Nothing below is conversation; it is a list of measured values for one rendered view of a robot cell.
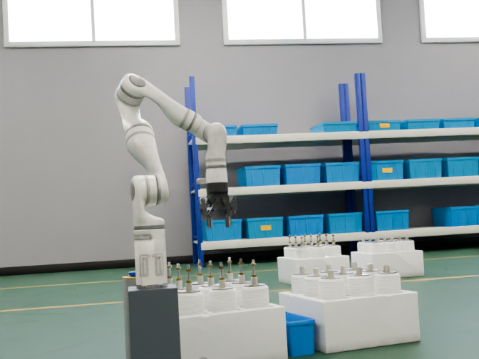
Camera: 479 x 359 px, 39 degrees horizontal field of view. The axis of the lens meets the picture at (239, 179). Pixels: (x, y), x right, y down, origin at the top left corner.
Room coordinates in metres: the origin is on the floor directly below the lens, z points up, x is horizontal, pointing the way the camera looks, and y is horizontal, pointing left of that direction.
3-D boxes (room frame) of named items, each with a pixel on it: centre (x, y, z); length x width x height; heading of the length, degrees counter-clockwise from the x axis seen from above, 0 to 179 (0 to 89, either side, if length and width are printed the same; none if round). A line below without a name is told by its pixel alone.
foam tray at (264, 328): (2.42, 0.12, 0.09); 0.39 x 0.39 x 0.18; 22
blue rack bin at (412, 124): (7.47, -1.97, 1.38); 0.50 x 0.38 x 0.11; 10
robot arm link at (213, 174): (2.33, 0.09, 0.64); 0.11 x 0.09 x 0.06; 30
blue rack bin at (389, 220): (7.39, -1.55, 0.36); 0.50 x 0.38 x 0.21; 11
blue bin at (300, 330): (2.50, -0.14, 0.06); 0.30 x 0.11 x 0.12; 21
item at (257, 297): (2.36, -0.03, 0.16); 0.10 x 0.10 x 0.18
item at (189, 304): (2.27, 0.19, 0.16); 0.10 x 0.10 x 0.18
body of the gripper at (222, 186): (2.31, 0.08, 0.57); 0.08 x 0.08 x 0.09
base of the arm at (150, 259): (2.00, 0.27, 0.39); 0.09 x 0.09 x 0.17; 10
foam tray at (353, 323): (2.62, -0.38, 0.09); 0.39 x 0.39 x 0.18; 21
